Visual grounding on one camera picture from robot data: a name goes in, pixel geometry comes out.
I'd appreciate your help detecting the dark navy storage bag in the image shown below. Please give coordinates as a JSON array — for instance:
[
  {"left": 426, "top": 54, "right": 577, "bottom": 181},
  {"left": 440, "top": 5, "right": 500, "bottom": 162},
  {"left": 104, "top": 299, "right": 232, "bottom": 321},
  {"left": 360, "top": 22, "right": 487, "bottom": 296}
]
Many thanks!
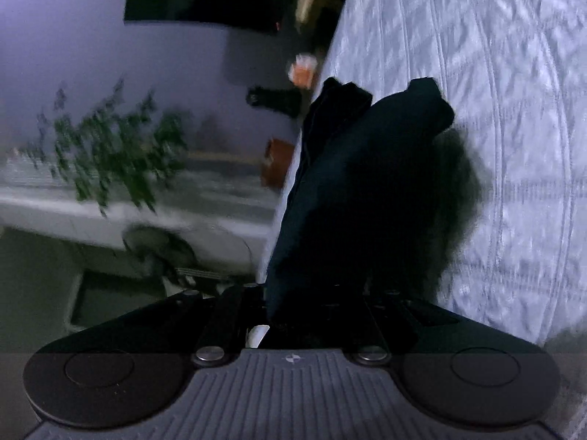
[{"left": 267, "top": 77, "right": 482, "bottom": 329}]

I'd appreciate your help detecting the black desktop speaker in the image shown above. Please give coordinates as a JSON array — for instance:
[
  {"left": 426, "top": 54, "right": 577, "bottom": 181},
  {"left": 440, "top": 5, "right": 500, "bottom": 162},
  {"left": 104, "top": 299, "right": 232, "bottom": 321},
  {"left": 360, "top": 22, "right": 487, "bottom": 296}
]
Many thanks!
[{"left": 246, "top": 85, "right": 303, "bottom": 119}]

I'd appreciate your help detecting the orange white small box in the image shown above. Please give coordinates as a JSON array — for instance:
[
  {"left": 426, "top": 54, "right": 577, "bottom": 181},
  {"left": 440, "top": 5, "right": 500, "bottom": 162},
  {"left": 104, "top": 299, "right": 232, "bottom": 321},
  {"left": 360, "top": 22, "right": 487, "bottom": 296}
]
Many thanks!
[{"left": 288, "top": 54, "right": 318, "bottom": 91}]

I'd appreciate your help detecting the black standing fan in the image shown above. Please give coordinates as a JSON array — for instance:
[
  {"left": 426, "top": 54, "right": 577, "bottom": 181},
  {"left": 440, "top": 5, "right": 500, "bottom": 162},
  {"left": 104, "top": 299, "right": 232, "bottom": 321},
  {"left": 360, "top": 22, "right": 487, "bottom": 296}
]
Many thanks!
[{"left": 123, "top": 224, "right": 257, "bottom": 297}]

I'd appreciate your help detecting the tall potted tree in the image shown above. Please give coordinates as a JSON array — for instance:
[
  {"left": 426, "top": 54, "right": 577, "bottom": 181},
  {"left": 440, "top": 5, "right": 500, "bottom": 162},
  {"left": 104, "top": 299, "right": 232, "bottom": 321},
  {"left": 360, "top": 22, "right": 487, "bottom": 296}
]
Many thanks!
[{"left": 22, "top": 77, "right": 297, "bottom": 219}]

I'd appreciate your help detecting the silver quilted bedspread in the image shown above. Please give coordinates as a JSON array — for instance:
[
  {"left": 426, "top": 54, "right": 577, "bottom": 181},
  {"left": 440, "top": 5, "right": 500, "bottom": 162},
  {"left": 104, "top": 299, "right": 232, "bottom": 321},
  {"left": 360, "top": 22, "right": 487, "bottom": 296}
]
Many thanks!
[{"left": 262, "top": 0, "right": 586, "bottom": 355}]

